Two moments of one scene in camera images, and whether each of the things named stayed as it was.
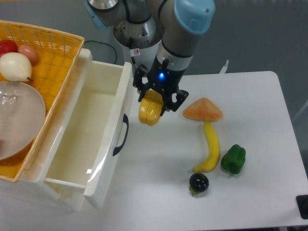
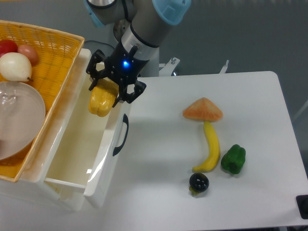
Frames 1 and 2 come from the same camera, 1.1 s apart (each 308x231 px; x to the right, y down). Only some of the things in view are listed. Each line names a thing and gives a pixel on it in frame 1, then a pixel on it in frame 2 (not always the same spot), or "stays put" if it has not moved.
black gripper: x=163 y=79 → x=121 y=65
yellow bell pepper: x=150 y=107 → x=102 y=96
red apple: x=7 y=46 stays put
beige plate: x=22 y=112 stays put
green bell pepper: x=233 y=160 stays put
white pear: x=16 y=67 stays put
